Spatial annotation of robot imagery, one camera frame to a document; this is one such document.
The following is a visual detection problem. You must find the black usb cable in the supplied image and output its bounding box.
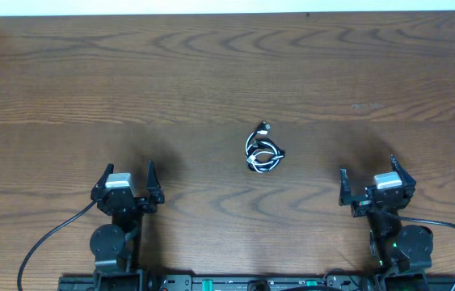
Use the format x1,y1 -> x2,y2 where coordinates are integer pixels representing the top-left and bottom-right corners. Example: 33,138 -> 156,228
245,120 -> 286,174

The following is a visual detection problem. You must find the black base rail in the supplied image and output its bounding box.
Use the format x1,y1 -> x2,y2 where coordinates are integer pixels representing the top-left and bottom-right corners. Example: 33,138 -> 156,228
57,272 -> 455,291

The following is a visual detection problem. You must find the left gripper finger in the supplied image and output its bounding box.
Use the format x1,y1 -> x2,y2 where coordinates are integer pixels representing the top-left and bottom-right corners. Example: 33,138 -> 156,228
91,163 -> 114,199
146,160 -> 165,204

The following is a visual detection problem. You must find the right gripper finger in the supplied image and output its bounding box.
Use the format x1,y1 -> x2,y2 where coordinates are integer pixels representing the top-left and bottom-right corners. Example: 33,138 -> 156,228
339,168 -> 352,206
390,155 -> 416,190

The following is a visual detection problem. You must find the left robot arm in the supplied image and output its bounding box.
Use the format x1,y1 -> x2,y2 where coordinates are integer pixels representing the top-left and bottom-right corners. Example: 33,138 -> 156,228
90,161 -> 165,291

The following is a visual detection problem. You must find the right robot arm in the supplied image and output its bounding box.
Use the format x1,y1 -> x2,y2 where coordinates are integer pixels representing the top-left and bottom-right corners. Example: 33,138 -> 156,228
339,156 -> 433,290

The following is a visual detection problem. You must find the white usb cable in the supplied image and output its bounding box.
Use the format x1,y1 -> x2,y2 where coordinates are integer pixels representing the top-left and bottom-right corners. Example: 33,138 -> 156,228
245,129 -> 284,174

